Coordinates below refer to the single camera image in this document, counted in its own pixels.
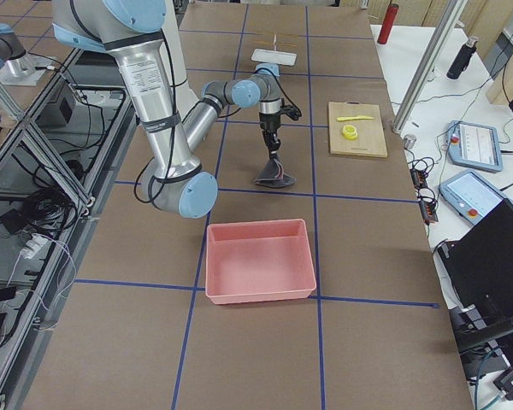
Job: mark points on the black power strip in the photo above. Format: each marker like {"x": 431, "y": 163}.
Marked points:
{"x": 427, "y": 200}

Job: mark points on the grey cleaning cloth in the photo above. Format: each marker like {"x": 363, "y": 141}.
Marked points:
{"x": 274, "y": 176}

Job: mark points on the wooden cutting board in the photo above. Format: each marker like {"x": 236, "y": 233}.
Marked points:
{"x": 371, "y": 139}

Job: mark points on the pink plastic bin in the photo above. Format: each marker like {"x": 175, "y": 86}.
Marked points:
{"x": 259, "y": 261}

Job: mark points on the left wooden chopstick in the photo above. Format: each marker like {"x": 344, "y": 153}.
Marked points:
{"x": 280, "y": 44}

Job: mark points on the lower teach pendant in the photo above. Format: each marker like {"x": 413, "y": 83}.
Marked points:
{"x": 470, "y": 195}

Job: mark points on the upper teach pendant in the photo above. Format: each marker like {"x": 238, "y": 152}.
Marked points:
{"x": 473, "y": 145}

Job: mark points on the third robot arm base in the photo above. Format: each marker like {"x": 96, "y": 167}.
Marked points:
{"x": 17, "y": 67}

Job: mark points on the teach pendant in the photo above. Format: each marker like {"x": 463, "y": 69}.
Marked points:
{"x": 473, "y": 145}
{"x": 470, "y": 195}

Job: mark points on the aluminium frame post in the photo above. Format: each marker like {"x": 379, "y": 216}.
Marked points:
{"x": 441, "y": 34}

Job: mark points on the black water bottle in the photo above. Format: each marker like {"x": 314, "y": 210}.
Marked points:
{"x": 462, "y": 58}

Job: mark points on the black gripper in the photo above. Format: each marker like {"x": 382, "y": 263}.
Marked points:
{"x": 268, "y": 122}

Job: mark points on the black monitor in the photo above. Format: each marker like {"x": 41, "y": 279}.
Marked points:
{"x": 480, "y": 266}

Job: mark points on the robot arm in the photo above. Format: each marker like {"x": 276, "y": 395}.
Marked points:
{"x": 143, "y": 38}

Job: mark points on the white plastic tray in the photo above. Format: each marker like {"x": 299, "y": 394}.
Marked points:
{"x": 275, "y": 57}

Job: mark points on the red water bottle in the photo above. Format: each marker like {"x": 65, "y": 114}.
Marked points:
{"x": 387, "y": 23}

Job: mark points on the yellow plastic knife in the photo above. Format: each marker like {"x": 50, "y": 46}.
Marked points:
{"x": 354, "y": 117}

